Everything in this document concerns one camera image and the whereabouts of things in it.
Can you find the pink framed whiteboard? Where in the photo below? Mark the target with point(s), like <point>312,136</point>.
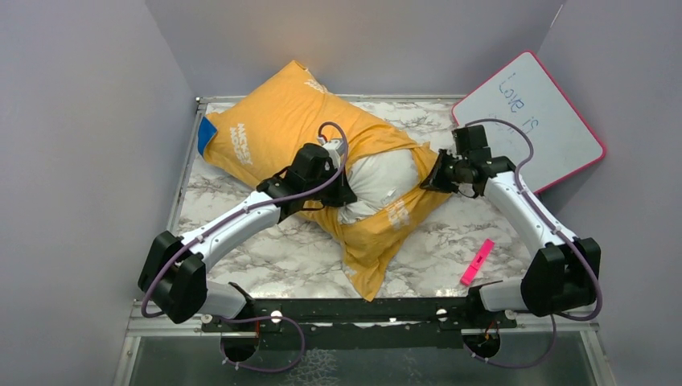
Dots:
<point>526,113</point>

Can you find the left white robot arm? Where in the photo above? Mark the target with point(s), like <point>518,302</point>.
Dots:
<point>174,276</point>

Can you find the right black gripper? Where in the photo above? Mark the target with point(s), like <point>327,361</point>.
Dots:
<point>436,179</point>

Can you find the white pillow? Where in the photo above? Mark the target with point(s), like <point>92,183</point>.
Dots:
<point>378,180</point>

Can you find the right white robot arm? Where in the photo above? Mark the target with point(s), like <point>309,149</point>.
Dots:
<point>562,276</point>

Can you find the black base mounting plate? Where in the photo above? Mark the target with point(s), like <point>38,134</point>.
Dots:
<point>248,325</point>

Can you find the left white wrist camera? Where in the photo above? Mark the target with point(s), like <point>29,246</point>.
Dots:
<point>336,149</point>

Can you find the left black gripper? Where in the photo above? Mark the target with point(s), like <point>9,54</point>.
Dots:
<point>343,194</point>

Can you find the yellow Mickey Mouse pillowcase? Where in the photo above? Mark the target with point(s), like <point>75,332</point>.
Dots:
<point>260,135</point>

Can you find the pink marker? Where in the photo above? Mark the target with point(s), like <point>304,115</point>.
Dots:
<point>480,257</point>

